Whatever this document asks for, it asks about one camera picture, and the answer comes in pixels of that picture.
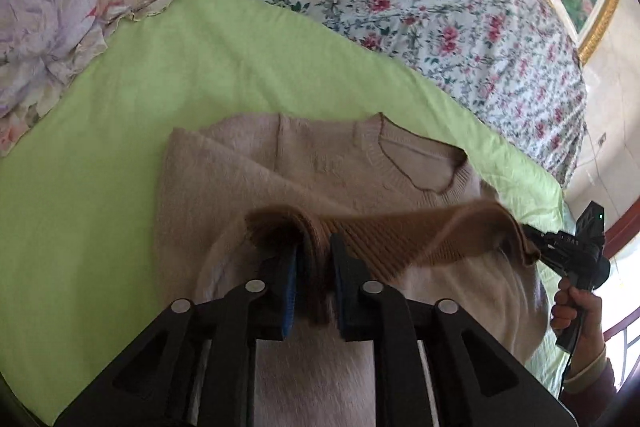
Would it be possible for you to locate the person's right hand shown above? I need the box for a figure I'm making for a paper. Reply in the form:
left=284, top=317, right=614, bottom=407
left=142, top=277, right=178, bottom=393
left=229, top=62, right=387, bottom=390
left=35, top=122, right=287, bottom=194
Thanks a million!
left=550, top=277, right=605, bottom=376

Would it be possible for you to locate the light green bed sheet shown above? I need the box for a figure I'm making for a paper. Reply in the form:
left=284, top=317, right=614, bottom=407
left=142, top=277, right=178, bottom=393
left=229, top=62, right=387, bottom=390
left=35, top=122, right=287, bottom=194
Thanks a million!
left=1, top=0, right=563, bottom=424

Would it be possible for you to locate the beige knit sweater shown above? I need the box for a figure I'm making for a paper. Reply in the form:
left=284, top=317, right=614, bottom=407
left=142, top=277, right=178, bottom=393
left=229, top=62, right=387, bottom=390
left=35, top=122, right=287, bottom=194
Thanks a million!
left=154, top=114, right=548, bottom=426

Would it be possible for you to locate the dark red sleeve forearm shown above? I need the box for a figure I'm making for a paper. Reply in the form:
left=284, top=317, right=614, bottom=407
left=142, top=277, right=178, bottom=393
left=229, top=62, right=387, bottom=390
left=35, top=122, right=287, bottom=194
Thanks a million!
left=560, top=348, right=617, bottom=426

